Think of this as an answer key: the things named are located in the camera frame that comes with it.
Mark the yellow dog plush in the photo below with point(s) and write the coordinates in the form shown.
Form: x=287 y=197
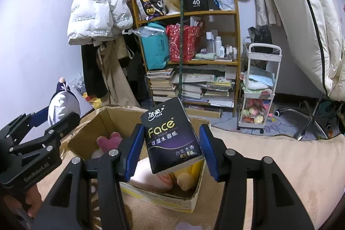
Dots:
x=186 y=180

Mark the white mattress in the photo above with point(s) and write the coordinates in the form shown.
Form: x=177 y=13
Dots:
x=302 y=17

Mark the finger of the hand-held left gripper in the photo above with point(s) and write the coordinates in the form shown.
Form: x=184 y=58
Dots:
x=40 y=115
x=62 y=125

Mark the pale green pouch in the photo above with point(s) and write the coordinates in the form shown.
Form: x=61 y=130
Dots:
x=204 y=56

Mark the pile of magazines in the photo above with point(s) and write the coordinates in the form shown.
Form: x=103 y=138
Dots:
x=207 y=90

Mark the teal shopping bag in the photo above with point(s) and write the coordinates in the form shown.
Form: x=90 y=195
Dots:
x=155 y=49

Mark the stack of books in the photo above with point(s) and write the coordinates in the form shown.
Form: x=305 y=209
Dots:
x=161 y=84

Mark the beige printed blanket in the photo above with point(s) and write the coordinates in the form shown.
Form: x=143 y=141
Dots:
x=283 y=165

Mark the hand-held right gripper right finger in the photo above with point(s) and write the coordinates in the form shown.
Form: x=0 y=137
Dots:
x=209 y=151

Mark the plastic bag of toys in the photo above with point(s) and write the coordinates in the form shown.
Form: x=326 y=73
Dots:
x=79 y=85

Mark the person's left hand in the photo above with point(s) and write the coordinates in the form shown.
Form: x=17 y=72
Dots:
x=35 y=200

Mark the office chair base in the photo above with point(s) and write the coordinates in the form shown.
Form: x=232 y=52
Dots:
x=307 y=122

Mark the white trolley cart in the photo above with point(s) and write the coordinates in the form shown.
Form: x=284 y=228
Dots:
x=265 y=46

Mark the black bag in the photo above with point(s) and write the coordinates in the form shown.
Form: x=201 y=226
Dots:
x=260 y=36

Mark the folded blue cloths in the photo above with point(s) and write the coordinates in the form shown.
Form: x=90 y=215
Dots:
x=258 y=81

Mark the black tissue pack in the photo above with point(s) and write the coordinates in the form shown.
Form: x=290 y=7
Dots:
x=172 y=138

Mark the red gift bag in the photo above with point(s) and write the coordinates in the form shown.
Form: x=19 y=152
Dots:
x=175 y=44

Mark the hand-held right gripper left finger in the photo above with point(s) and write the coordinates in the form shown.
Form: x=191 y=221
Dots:
x=133 y=154

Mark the pink plush toy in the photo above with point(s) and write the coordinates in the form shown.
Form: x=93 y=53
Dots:
x=110 y=141

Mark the beige trench coat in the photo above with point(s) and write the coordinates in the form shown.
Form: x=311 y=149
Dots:
x=113 y=79

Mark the printed cardboard box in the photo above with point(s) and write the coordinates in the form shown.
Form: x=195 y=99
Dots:
x=161 y=199

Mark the white puffer jacket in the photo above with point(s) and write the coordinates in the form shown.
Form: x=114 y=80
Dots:
x=91 y=3

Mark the pink white striped plush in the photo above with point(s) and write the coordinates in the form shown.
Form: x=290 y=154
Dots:
x=151 y=176

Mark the black hanging garment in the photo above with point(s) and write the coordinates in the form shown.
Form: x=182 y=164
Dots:
x=91 y=71

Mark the wooden shelf rack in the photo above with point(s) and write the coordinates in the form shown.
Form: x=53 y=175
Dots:
x=210 y=12

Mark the row of cosmetic bottles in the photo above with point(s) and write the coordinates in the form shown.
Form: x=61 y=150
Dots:
x=218 y=46

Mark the green pole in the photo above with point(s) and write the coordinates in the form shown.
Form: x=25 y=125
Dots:
x=182 y=38

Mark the clear plastic packet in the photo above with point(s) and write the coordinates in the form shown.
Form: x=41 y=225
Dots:
x=148 y=31

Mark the pile of small plush toys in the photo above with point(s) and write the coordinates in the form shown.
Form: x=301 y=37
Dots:
x=254 y=112

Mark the purple and white plush doll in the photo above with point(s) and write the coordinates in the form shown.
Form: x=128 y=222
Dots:
x=63 y=106

